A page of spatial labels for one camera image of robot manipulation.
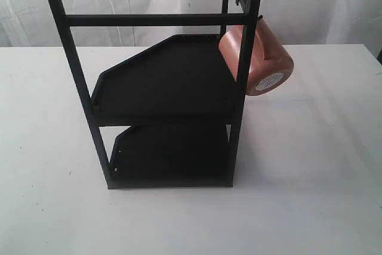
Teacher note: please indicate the copper coloured mug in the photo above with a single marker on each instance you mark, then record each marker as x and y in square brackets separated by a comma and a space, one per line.
[270, 66]

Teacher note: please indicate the black metal shelf rack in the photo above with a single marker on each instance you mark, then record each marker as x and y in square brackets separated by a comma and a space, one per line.
[171, 115]

